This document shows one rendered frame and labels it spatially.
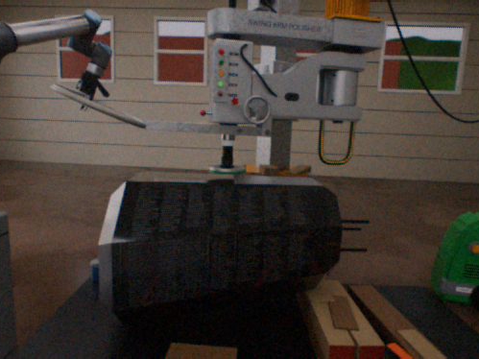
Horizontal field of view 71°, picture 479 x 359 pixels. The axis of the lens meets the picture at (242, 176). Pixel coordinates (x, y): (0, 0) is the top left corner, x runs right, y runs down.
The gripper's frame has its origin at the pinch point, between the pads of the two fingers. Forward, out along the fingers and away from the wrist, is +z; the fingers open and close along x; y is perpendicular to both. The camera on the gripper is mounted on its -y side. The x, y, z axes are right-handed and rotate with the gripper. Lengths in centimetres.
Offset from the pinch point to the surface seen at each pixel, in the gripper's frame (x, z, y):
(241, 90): 63, -43, -47
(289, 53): 23, -93, -106
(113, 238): 69, 44, -9
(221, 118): 61, -26, -43
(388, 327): 152, 38, -129
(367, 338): 155, 38, -93
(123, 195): 54, 28, -13
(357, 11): 84, -108, -81
